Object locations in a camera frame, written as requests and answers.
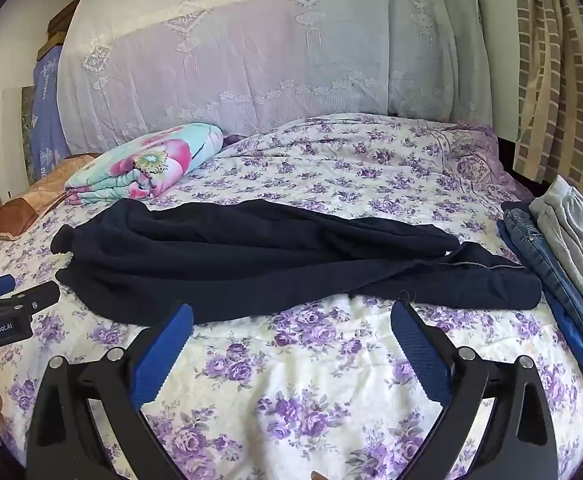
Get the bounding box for blue printed cloth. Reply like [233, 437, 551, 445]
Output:
[32, 47, 73, 182]

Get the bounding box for cardboard box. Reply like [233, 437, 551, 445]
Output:
[36, 0, 80, 59]

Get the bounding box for brown pillow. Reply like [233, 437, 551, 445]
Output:
[0, 152, 102, 242]

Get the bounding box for purple floral bedsheet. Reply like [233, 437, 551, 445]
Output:
[0, 114, 583, 480]

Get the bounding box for grey sweatshirt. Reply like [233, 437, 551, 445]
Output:
[528, 175, 583, 327]

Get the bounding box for folded teal pink floral quilt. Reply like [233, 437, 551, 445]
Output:
[64, 123, 225, 206]

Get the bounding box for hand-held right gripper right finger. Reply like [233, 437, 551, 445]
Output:
[389, 300, 558, 480]

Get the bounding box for beige checked curtain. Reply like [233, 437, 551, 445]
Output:
[513, 0, 583, 187]

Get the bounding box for white lace cover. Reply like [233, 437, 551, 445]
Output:
[56, 0, 495, 154]

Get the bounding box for dark navy pants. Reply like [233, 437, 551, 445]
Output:
[50, 198, 543, 326]

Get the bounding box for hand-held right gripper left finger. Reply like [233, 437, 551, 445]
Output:
[26, 303, 195, 480]

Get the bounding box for blue jeans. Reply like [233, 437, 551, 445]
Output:
[500, 206, 583, 377]

